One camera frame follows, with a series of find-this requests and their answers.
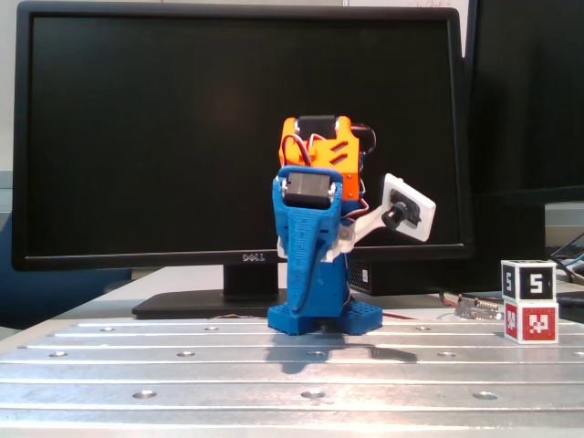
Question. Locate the black monitor without logo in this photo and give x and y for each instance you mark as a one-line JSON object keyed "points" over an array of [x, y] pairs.
{"points": [[524, 91]]}

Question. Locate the black mini computer box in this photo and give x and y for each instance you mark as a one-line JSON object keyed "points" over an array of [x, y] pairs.
{"points": [[433, 278]]}

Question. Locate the red cube with white pattern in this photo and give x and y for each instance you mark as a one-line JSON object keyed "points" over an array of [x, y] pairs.
{"points": [[524, 333]]}

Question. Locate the white camera mount with board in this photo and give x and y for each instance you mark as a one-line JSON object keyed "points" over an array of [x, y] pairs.
{"points": [[422, 219]]}

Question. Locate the small controller circuit board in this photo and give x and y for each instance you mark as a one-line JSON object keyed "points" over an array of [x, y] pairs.
{"points": [[479, 311]]}

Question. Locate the black cube with number five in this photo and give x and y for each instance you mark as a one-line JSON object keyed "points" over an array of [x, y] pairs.
{"points": [[536, 283]]}

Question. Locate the aluminium slotted base plate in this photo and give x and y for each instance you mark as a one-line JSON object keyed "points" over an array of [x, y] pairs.
{"points": [[182, 410]]}

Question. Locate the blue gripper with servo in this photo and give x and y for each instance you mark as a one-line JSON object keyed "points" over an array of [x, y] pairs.
{"points": [[308, 191]]}

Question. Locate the black Dell monitor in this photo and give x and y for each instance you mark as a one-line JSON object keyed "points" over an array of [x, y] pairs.
{"points": [[137, 137]]}

